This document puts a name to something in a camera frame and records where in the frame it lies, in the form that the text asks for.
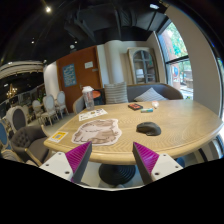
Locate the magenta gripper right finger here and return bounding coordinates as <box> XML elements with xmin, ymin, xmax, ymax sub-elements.
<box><xmin>132</xmin><ymin>142</ymin><xmax>159</xmax><ymax>185</ymax></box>

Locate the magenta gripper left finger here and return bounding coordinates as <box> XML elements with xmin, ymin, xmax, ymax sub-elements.
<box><xmin>66</xmin><ymin>142</ymin><xmax>92</xmax><ymax>183</ymax></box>

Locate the black computer mouse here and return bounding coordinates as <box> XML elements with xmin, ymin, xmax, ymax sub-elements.
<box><xmin>136</xmin><ymin>122</ymin><xmax>161</xmax><ymax>136</ymax></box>

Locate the yellow white sticker card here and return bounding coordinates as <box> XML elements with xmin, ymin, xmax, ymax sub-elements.
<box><xmin>49</xmin><ymin>131</ymin><xmax>67</xmax><ymax>143</ymax></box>

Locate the round wooden table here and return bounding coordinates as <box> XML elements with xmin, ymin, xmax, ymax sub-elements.
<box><xmin>43</xmin><ymin>98</ymin><xmax>224</xmax><ymax>187</ymax></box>

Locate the white paper leaflet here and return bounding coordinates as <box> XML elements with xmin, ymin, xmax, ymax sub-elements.
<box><xmin>79</xmin><ymin>108</ymin><xmax>107</xmax><ymax>121</ymax></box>

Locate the teal small pack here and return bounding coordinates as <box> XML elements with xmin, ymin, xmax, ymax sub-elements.
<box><xmin>140</xmin><ymin>108</ymin><xmax>153</xmax><ymax>113</ymax></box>

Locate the dark tufted armchair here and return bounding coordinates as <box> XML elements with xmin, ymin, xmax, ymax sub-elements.
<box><xmin>11</xmin><ymin>126</ymin><xmax>51</xmax><ymax>165</ymax></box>

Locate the black red small box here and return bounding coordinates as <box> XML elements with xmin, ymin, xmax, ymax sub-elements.
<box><xmin>128</xmin><ymin>103</ymin><xmax>143</xmax><ymax>111</ymax></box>

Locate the white dining chair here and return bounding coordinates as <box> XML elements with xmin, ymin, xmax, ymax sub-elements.
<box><xmin>32</xmin><ymin>100</ymin><xmax>43</xmax><ymax>120</ymax></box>
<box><xmin>41</xmin><ymin>95</ymin><xmax>58</xmax><ymax>122</ymax></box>
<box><xmin>56</xmin><ymin>91</ymin><xmax>68</xmax><ymax>114</ymax></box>

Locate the small pink white object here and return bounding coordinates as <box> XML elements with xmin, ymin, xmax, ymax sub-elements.
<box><xmin>152</xmin><ymin>101</ymin><xmax>159</xmax><ymax>109</ymax></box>

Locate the light grey cushion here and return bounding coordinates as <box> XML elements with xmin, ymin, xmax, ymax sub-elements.
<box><xmin>135</xmin><ymin>88</ymin><xmax>165</xmax><ymax>102</ymax></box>

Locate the clear plastic water bottle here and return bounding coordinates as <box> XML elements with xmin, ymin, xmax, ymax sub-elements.
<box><xmin>82</xmin><ymin>86</ymin><xmax>94</xmax><ymax>111</ymax></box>

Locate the grey sofa bench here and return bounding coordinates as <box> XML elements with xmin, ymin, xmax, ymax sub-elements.
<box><xmin>73</xmin><ymin>83</ymin><xmax>183</xmax><ymax>114</ymax></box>

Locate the striped grey cushion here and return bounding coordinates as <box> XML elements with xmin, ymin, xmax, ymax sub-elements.
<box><xmin>104</xmin><ymin>82</ymin><xmax>128</xmax><ymax>104</ymax></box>

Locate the grey oval-back chair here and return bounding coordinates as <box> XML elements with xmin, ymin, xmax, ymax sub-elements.
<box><xmin>11</xmin><ymin>106</ymin><xmax>27</xmax><ymax>131</ymax></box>

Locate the orange wooden door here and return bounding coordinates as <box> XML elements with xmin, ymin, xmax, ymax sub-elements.
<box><xmin>56</xmin><ymin>46</ymin><xmax>102</xmax><ymax>112</ymax></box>

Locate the arched wooden cabinet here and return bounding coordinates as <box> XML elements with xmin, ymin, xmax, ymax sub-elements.
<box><xmin>127</xmin><ymin>47</ymin><xmax>159</xmax><ymax>84</ymax></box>

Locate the large window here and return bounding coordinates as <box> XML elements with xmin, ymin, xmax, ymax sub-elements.
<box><xmin>157</xmin><ymin>20</ymin><xmax>194</xmax><ymax>99</ymax></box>

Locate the blue wall poster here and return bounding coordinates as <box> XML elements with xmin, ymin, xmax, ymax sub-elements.
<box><xmin>62</xmin><ymin>64</ymin><xmax>77</xmax><ymax>87</ymax></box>

